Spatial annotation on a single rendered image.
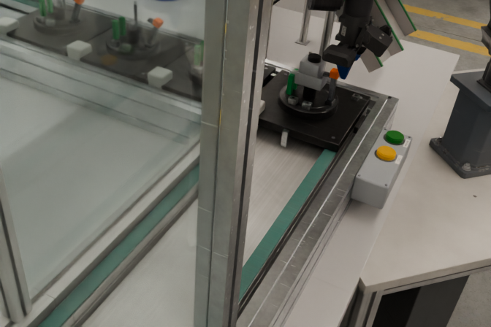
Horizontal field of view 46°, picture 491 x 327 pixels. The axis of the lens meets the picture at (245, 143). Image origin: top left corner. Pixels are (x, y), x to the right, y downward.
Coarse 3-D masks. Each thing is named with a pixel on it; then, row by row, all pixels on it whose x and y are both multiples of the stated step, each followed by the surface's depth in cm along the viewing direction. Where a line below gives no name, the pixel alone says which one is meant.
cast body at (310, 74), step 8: (312, 56) 127; (320, 56) 127; (304, 64) 127; (312, 64) 126; (320, 64) 126; (296, 72) 129; (304, 72) 128; (312, 72) 127; (320, 72) 128; (296, 80) 130; (304, 80) 129; (312, 80) 128; (320, 80) 127; (312, 88) 129; (320, 88) 128
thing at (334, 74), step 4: (332, 68) 127; (324, 72) 128; (328, 72) 128; (332, 72) 126; (336, 72) 126; (324, 76) 128; (328, 76) 128; (332, 76) 127; (336, 76) 126; (332, 80) 128; (336, 80) 128; (332, 84) 128; (332, 88) 129; (332, 92) 129; (328, 96) 130; (332, 96) 130
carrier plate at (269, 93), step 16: (272, 80) 142; (272, 96) 136; (368, 96) 139; (272, 112) 130; (336, 112) 132; (352, 112) 133; (272, 128) 128; (288, 128) 126; (304, 128) 126; (320, 128) 126; (336, 128) 127; (352, 128) 130; (320, 144) 124; (336, 144) 122
